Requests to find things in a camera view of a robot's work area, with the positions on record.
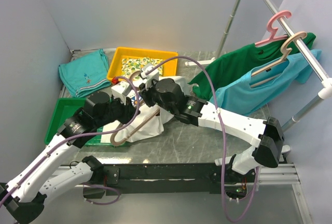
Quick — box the beige hanger with shirt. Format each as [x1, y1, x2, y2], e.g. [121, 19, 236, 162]
[251, 31, 307, 77]

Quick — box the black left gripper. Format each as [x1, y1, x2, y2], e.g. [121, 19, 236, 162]
[95, 93, 141, 128]

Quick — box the green t-shirt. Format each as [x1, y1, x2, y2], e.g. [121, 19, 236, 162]
[188, 32, 316, 100]

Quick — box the metal clothes rack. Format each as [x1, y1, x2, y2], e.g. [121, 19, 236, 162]
[185, 0, 332, 167]

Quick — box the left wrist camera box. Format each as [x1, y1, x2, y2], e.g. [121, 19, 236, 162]
[111, 77, 134, 105]

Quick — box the light blue t-shirt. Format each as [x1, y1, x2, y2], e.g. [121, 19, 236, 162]
[215, 53, 313, 116]

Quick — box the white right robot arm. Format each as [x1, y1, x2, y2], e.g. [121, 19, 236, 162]
[139, 78, 284, 182]

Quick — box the black base beam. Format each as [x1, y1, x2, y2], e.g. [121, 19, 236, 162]
[82, 163, 260, 199]

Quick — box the yellow plastic tray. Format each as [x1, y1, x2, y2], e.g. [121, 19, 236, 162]
[106, 47, 178, 81]

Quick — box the green plastic tray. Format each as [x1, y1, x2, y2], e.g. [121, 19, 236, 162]
[44, 98, 112, 146]

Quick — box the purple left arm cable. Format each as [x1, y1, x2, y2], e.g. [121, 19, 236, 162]
[0, 76, 142, 206]

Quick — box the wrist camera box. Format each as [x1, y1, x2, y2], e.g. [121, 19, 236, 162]
[111, 77, 134, 105]
[140, 63, 159, 90]

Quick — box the white daisy print t-shirt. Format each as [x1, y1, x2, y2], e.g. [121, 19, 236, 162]
[98, 73, 190, 144]

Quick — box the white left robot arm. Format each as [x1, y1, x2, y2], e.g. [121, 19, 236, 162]
[1, 92, 140, 223]

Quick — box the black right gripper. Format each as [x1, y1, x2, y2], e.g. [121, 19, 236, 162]
[138, 78, 176, 115]

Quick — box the aluminium rail frame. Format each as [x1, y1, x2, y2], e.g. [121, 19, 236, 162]
[15, 49, 312, 224]

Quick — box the teal folded t-shirt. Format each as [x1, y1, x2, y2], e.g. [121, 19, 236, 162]
[58, 49, 110, 98]

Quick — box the lemon print folded cloth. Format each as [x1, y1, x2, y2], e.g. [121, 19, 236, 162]
[121, 57, 162, 78]

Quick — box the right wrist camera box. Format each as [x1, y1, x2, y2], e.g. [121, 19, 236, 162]
[140, 63, 159, 90]

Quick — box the pink hanger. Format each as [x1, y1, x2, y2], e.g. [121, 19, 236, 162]
[255, 10, 292, 47]

